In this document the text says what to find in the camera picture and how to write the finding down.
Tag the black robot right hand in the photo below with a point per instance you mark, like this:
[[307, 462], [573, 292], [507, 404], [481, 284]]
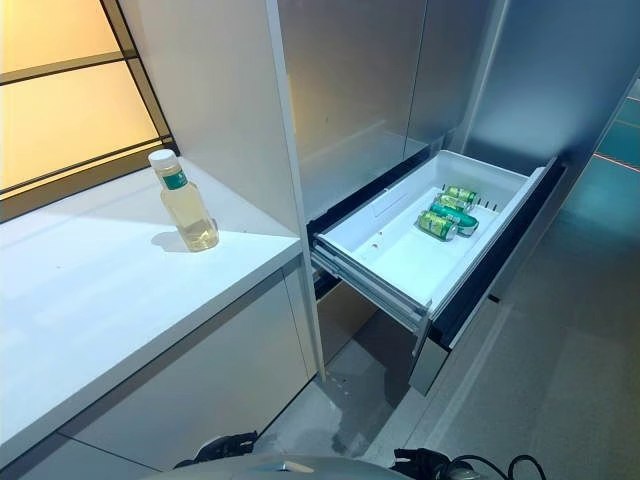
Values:
[[420, 459]]

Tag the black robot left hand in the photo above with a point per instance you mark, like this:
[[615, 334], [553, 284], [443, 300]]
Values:
[[222, 450]]

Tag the tea bottle with white cap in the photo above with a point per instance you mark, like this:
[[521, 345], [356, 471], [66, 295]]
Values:
[[187, 215]]

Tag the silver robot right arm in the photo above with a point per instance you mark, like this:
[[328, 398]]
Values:
[[462, 471]]

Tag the white fridge drawer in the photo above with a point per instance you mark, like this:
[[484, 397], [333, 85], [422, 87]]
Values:
[[400, 250]]

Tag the stainless steel fridge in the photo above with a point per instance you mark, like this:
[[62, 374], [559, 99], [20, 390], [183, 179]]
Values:
[[350, 75]]

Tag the grey robot torso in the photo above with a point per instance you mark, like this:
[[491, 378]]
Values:
[[300, 471]]

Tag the white counter cabinet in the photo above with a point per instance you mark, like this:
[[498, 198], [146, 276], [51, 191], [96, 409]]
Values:
[[100, 300]]

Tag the green bottle near left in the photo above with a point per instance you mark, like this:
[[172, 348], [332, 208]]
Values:
[[436, 225]]

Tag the green bottle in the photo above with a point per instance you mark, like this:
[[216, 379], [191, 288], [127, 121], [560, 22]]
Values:
[[461, 193], [454, 202], [436, 225]]

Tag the teal tube bottle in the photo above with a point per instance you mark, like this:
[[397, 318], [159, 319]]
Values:
[[464, 223]]

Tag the green bottle middle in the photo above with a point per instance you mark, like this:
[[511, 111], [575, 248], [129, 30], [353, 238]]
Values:
[[454, 202]]

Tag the green bottle far right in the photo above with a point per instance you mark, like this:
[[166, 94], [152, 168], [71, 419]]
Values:
[[461, 193]]

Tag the tall white cabinet panel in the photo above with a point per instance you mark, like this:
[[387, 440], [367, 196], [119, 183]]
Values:
[[210, 100]]

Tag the black window frame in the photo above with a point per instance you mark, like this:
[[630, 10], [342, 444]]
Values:
[[60, 67]]

